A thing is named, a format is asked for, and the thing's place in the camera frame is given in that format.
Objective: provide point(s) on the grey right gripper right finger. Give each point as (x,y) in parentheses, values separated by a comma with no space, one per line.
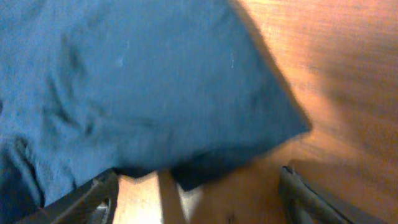
(304,202)

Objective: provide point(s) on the navy blue shorts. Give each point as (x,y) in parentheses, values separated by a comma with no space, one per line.
(137,86)

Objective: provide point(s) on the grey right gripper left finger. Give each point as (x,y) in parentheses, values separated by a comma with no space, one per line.
(94,202)

